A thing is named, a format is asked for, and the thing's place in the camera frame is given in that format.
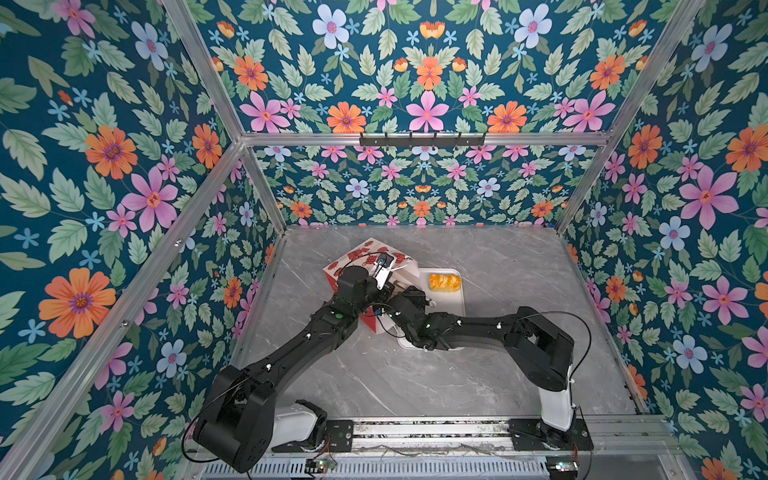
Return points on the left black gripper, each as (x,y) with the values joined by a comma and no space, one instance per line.
(386,291)

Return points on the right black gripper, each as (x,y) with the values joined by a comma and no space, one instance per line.
(417,298)

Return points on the red white paper bag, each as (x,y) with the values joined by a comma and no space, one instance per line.
(339,319)

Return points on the yellow fake bread loaf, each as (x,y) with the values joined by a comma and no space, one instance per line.
(444,283)

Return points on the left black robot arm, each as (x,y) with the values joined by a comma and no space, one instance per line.
(241,419)

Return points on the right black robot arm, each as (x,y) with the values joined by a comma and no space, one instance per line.
(541,350)

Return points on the white rectangular tray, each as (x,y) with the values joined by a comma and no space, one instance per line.
(438,301)

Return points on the aluminium front mounting rail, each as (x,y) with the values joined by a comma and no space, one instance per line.
(611,434)

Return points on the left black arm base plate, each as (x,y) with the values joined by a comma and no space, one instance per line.
(333,435)

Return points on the black wall hook rail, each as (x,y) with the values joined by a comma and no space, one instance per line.
(408,140)

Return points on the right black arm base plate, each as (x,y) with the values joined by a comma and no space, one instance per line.
(534,435)

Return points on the white perforated cable duct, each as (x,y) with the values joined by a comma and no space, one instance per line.
(384,468)

